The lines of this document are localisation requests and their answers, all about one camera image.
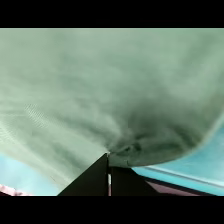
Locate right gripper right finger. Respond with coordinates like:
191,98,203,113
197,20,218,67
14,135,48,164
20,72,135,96
110,166,160,197

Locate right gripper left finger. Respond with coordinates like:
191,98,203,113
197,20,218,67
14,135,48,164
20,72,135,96
57,152,110,197

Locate dark green shirt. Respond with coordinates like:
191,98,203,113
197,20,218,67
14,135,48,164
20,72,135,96
0,28,224,192

